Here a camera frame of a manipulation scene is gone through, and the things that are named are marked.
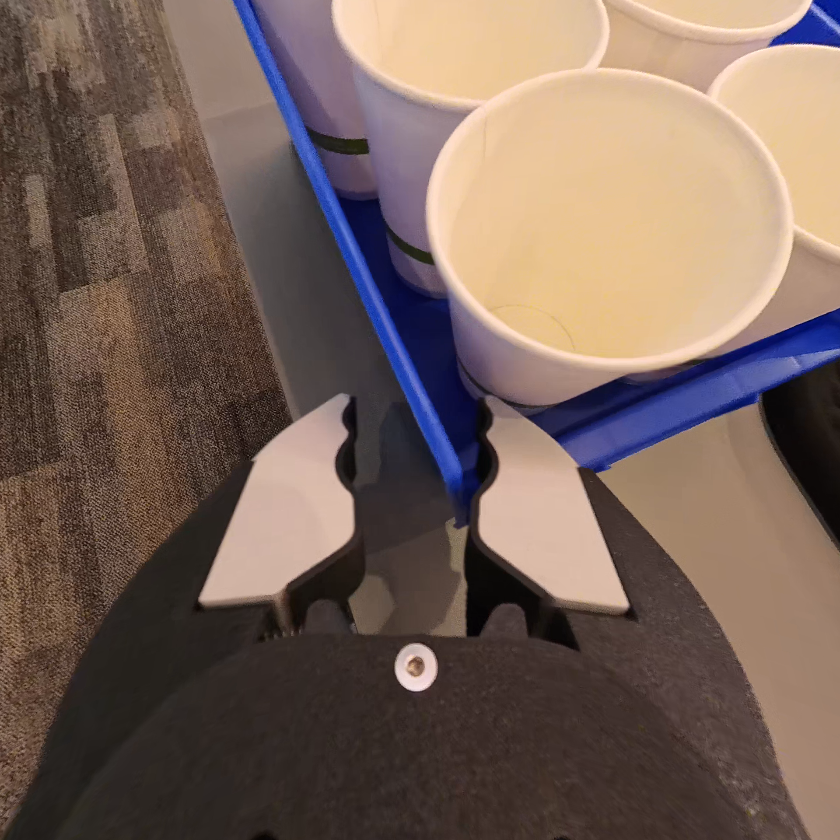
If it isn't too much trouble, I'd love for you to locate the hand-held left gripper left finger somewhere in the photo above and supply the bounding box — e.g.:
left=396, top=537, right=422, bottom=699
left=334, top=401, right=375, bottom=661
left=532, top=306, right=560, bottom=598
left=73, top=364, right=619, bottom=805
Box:
left=198, top=393, right=366, bottom=634

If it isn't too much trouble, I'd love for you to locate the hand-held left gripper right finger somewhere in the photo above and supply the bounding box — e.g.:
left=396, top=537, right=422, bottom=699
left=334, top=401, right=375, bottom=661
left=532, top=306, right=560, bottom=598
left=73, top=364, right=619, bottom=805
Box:
left=465, top=395, right=631, bottom=639

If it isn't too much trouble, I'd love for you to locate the blue plastic bin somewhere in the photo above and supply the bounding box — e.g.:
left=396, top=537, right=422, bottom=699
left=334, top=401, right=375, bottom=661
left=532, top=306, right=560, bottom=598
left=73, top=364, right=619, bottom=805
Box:
left=233, top=0, right=840, bottom=519

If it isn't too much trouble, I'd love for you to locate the white paper cup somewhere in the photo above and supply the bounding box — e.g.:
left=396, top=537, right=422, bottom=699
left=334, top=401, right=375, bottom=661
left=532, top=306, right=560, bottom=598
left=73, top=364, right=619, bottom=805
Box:
left=331, top=0, right=610, bottom=299
left=427, top=69, right=795, bottom=408
left=600, top=0, right=815, bottom=93
left=620, top=45, right=840, bottom=387
left=252, top=0, right=380, bottom=201

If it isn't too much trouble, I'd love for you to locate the black quilted mouse pad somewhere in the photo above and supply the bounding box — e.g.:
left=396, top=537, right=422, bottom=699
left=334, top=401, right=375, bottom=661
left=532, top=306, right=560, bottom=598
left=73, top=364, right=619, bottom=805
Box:
left=758, top=377, right=840, bottom=553

